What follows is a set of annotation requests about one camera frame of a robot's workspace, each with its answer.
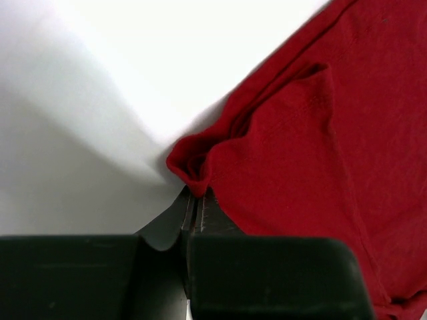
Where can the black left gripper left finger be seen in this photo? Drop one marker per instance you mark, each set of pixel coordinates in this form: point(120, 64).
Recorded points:
point(131, 276)

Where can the red t shirt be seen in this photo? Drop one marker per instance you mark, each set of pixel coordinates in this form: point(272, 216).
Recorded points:
point(327, 138)

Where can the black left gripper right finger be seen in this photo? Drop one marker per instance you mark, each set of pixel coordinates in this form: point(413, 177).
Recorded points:
point(236, 276)

